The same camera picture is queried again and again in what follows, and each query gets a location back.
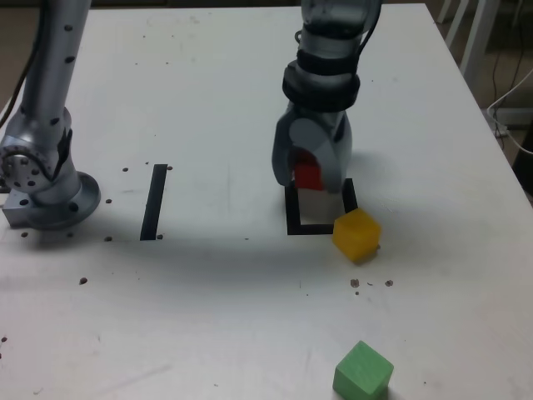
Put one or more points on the black tape strip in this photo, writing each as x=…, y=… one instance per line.
x=153, y=204

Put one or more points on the red cube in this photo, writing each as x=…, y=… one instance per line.
x=309, y=175

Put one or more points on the yellow cube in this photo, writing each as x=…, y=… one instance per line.
x=356, y=235

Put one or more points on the black tape square outline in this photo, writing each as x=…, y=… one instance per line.
x=300, y=230

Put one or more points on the white furniture leg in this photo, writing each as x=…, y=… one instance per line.
x=456, y=21
x=476, y=33

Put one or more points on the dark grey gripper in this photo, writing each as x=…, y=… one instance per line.
x=316, y=113

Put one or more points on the green cube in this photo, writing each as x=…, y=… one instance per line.
x=360, y=371

